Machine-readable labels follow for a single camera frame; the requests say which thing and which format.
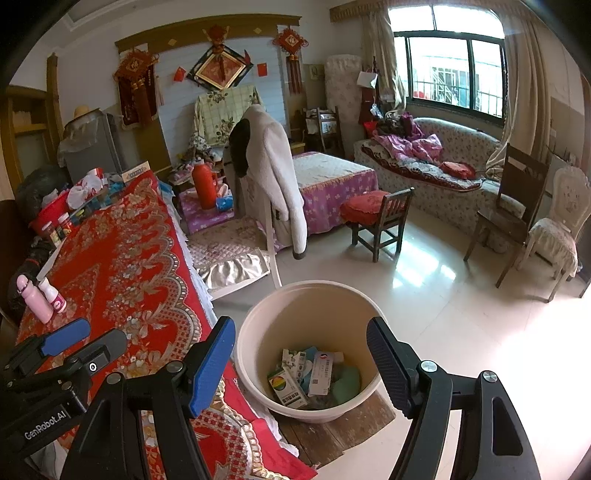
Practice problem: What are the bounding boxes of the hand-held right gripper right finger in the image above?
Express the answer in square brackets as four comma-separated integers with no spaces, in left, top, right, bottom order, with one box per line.
[366,316,543,480]

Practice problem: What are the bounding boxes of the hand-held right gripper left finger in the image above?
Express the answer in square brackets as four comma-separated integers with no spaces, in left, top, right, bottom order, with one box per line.
[71,316,237,480]

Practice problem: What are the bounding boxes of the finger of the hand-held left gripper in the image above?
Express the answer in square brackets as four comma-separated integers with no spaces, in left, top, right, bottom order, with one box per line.
[2,318,92,374]
[54,329,127,393]

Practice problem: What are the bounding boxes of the cream plastic bucket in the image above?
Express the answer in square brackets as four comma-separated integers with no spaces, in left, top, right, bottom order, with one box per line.
[235,281,386,424]

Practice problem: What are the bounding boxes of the white medicine bottle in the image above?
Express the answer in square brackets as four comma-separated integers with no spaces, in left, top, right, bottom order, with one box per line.
[38,278,68,313]

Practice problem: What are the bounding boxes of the pink bottle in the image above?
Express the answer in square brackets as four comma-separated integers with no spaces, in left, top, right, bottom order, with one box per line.
[16,274,55,325]

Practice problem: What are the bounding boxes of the white box red-blue logo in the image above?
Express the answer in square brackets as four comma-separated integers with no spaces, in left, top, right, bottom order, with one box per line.
[307,351,346,398]

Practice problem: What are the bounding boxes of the green yellow box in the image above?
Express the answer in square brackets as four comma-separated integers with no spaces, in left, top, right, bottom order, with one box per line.
[267,367,311,411]

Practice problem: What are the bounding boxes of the white blue blister packs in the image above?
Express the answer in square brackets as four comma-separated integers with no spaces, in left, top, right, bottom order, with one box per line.
[281,347,319,384]

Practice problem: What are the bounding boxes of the wooden board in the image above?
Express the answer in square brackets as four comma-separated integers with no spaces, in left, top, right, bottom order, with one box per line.
[276,392,398,469]

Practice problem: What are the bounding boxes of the quilted floral seat cushion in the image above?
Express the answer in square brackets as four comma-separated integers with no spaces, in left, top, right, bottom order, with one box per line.
[190,216,273,291]

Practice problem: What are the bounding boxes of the red plastic basin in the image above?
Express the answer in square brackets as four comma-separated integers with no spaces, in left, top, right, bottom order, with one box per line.
[28,187,88,232]

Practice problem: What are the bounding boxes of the purple cloth low table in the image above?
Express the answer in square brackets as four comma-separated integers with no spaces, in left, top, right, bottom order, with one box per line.
[179,187,237,235]

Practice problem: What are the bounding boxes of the white red plastic bag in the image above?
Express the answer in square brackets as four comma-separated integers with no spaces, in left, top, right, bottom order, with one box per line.
[67,167,112,208]

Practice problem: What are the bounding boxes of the small wooden chair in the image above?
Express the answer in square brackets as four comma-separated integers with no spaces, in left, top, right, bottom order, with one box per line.
[344,187,416,264]

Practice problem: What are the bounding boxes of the black plastic bag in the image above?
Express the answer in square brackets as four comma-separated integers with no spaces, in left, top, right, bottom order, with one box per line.
[16,165,70,220]

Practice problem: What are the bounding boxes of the red seat cushion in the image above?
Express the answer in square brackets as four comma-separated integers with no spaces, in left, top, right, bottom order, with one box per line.
[341,191,393,224]

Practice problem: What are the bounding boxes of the floral sofa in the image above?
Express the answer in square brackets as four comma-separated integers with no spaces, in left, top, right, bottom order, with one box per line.
[353,116,527,252]

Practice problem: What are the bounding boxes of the purple floral bed cover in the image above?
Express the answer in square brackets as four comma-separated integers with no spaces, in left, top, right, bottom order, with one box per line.
[291,151,380,237]

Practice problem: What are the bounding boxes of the white blue-printed box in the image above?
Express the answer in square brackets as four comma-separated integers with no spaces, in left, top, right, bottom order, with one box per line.
[121,161,153,182]

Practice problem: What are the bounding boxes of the red thermos flask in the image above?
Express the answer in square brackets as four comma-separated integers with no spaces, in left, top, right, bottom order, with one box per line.
[191,159,218,210]

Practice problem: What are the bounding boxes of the grey refrigerator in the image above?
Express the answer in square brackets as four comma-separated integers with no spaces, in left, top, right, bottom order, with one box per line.
[58,111,126,183]

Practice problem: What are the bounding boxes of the floral sofa throw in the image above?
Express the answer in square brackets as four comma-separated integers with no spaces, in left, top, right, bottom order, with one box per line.
[360,138,483,191]

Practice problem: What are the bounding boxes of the beige fleece coat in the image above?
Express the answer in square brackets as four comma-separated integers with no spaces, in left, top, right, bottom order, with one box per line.
[228,104,309,260]

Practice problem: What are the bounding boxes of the red pillow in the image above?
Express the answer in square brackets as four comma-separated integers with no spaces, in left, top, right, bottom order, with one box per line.
[438,161,477,181]

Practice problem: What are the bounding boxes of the white ornate chair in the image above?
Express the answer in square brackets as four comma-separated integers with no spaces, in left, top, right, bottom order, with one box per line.
[516,165,591,304]

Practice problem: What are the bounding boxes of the black garment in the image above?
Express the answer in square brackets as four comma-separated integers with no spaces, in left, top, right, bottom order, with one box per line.
[228,119,254,180]

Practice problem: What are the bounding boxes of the pink purple clothes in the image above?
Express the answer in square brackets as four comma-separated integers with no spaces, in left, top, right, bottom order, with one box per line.
[372,113,444,163]

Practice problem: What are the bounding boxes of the dark wooden chair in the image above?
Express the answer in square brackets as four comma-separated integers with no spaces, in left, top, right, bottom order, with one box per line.
[463,142,551,289]

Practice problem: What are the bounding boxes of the wooden shelf cabinet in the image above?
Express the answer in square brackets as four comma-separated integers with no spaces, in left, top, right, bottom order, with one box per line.
[0,85,63,185]

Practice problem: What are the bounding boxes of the floral checked cloth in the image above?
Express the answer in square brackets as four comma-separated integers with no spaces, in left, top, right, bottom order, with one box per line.
[194,85,263,145]

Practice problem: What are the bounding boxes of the floral covered mattress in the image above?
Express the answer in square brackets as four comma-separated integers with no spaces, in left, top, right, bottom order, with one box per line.
[324,55,366,155]

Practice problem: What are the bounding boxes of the diamond framed picture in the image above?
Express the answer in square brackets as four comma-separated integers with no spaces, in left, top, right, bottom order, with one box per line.
[187,50,256,90]

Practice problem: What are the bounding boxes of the window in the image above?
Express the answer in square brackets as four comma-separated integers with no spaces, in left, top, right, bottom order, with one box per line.
[388,4,506,121]

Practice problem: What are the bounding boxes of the beige curtain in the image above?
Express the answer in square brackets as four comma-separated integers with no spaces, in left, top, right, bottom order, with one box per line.
[362,8,408,116]
[485,18,554,172]

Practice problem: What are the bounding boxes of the red knot decoration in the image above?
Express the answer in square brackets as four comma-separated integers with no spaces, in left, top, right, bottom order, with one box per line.
[272,27,305,95]

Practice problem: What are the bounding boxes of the red tasselled wall hanging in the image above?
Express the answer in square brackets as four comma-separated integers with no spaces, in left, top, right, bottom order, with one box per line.
[113,50,160,126]

